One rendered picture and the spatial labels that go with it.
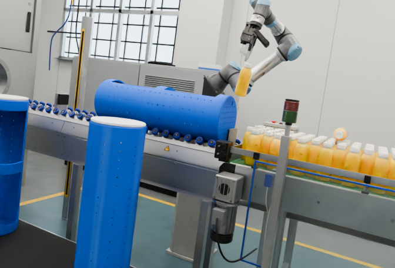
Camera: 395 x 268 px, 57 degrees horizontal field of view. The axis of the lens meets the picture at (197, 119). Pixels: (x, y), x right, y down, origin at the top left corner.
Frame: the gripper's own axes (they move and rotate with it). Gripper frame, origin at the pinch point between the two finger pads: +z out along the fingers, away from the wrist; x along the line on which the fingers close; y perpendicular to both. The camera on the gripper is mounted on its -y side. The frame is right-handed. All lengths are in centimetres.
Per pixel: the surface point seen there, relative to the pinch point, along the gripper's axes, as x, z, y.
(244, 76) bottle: 1.4, 9.8, -2.2
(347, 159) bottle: 19, 36, -61
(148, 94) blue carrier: -15, 35, 50
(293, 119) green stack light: 36, 31, -31
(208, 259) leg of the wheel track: -38, 114, -17
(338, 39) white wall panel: -248, -138, -69
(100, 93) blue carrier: -24, 43, 83
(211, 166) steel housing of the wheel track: -7, 61, -1
